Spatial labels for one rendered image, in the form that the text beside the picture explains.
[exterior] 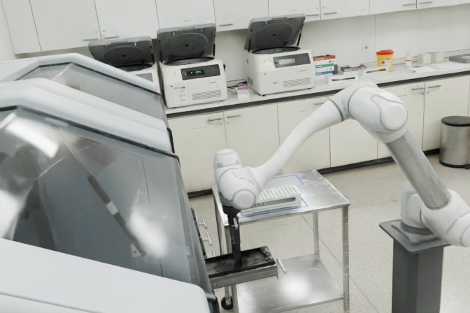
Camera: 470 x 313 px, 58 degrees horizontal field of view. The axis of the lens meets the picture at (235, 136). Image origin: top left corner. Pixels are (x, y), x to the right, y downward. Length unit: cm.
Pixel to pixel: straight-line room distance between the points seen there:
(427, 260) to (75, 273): 179
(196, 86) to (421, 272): 244
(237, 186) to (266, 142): 269
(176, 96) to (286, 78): 102
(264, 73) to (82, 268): 348
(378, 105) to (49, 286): 119
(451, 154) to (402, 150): 305
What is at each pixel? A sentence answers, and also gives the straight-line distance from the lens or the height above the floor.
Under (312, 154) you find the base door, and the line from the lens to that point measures 426.
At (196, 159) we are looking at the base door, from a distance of 397.
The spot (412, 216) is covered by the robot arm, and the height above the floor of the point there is 82.
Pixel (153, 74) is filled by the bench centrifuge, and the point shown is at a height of 122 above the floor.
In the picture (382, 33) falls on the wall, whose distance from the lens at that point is 506.
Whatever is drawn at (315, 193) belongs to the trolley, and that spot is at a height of 82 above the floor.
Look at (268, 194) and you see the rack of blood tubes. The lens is 208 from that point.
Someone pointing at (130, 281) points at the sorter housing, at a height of 148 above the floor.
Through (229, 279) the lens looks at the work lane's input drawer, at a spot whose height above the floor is 79.
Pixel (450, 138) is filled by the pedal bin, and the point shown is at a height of 30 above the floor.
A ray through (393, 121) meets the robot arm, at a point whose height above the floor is 136.
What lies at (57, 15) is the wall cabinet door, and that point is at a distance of 405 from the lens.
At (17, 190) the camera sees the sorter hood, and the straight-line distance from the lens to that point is 73.
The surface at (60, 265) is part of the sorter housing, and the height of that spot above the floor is 152.
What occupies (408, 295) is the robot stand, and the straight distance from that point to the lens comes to 223.
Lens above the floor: 179
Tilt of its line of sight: 18 degrees down
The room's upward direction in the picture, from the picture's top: 6 degrees counter-clockwise
